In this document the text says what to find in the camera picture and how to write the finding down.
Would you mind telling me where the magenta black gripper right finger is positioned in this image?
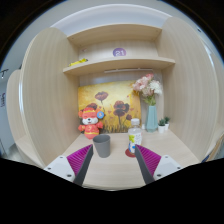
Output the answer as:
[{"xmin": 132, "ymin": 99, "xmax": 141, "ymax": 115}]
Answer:
[{"xmin": 135, "ymin": 145, "xmax": 161, "ymax": 184}]

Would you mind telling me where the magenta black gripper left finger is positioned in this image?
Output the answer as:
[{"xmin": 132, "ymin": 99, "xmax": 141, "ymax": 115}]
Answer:
[{"xmin": 67, "ymin": 144, "xmax": 93, "ymax": 186}]

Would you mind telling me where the clear plastic water bottle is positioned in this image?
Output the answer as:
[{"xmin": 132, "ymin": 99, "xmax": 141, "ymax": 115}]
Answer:
[{"xmin": 128, "ymin": 118, "xmax": 142, "ymax": 154}]

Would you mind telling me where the red round coaster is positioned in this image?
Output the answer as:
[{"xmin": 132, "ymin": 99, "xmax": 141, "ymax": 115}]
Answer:
[{"xmin": 125, "ymin": 149, "xmax": 136, "ymax": 158}]

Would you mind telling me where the grey plastic cup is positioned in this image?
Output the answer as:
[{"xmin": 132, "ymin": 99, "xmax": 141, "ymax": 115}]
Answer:
[{"xmin": 93, "ymin": 134, "xmax": 110, "ymax": 158}]

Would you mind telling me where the red fortune plush toy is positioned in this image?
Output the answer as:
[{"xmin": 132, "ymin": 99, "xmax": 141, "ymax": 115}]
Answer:
[{"xmin": 78, "ymin": 107, "xmax": 104, "ymax": 140}]

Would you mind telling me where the teal ribbed vase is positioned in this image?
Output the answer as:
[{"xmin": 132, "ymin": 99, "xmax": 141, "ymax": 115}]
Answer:
[{"xmin": 146, "ymin": 106, "xmax": 158, "ymax": 132}]

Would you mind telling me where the small potted succulent left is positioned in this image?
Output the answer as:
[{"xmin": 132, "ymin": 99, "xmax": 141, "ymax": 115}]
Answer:
[{"xmin": 158, "ymin": 119, "xmax": 165, "ymax": 133}]

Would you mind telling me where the small potted succulent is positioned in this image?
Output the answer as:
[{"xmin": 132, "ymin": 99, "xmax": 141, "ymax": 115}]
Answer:
[
  {"xmin": 164, "ymin": 116, "xmax": 170, "ymax": 130},
  {"xmin": 158, "ymin": 119, "xmax": 165, "ymax": 133}
]

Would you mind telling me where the small potted succulent right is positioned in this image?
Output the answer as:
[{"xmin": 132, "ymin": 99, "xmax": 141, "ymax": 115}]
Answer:
[{"xmin": 164, "ymin": 116, "xmax": 170, "ymax": 130}]

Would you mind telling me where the yellow poppy flower painting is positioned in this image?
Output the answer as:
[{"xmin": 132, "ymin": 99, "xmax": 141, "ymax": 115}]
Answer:
[{"xmin": 78, "ymin": 80, "xmax": 141, "ymax": 133}]

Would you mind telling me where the pink white flower bouquet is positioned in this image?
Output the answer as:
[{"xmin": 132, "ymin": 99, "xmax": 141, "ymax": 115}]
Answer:
[{"xmin": 132, "ymin": 73, "xmax": 162, "ymax": 106}]

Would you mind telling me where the wooden desk shelf unit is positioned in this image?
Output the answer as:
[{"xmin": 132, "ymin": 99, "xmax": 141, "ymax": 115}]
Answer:
[{"xmin": 6, "ymin": 17, "xmax": 224, "ymax": 190}]

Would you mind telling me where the white light bar under shelf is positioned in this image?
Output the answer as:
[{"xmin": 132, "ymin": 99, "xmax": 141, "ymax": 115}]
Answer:
[{"xmin": 104, "ymin": 68, "xmax": 153, "ymax": 74}]

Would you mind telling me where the yellow object on shelf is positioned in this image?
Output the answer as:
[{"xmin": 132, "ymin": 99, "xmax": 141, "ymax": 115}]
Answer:
[{"xmin": 68, "ymin": 58, "xmax": 88, "ymax": 67}]

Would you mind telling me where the purple round number sticker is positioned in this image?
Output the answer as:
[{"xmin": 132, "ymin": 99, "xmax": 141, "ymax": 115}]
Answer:
[{"xmin": 113, "ymin": 48, "xmax": 126, "ymax": 57}]

